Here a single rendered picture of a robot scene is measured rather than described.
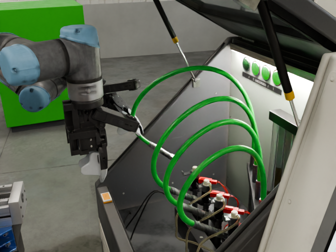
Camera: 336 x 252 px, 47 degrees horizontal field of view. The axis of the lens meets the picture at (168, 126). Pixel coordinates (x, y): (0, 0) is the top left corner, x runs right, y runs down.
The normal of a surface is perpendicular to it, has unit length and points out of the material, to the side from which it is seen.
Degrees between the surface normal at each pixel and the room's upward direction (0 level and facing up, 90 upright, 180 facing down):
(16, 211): 90
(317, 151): 76
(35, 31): 90
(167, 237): 0
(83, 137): 90
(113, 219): 0
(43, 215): 0
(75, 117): 90
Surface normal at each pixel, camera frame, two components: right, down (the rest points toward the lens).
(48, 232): -0.03, -0.92
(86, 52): 0.55, 0.23
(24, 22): 0.35, 0.37
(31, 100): -0.10, 0.40
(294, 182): -0.92, -0.07
